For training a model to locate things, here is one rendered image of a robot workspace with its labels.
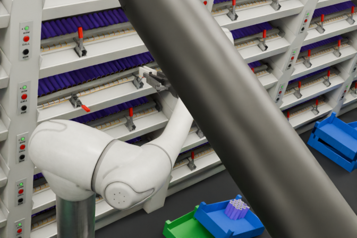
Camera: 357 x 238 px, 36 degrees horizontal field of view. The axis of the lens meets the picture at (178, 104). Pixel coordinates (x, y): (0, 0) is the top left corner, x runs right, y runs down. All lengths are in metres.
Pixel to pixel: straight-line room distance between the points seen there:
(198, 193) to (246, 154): 2.61
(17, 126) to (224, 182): 1.38
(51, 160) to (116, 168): 0.15
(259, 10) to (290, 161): 2.19
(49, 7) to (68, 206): 0.57
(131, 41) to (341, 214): 1.76
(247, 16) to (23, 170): 1.06
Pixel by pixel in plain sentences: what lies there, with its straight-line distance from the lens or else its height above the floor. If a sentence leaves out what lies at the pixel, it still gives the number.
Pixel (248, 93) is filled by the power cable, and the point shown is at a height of 1.79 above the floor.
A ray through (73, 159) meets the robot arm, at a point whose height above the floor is 1.05.
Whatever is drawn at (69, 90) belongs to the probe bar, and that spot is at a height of 0.79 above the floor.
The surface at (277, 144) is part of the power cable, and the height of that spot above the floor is 1.79.
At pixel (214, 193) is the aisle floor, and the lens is 2.80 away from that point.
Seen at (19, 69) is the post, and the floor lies 0.97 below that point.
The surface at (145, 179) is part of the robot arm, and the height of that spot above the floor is 1.06.
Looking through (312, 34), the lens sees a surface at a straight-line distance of 2.79.
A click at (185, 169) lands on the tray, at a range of 2.64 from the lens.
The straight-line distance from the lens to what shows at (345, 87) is 3.42.
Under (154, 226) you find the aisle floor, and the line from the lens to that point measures 2.57.
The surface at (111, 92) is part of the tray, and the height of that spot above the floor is 0.76.
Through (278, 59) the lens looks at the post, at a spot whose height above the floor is 0.65.
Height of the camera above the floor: 1.88
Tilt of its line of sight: 34 degrees down
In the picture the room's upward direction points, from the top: 13 degrees clockwise
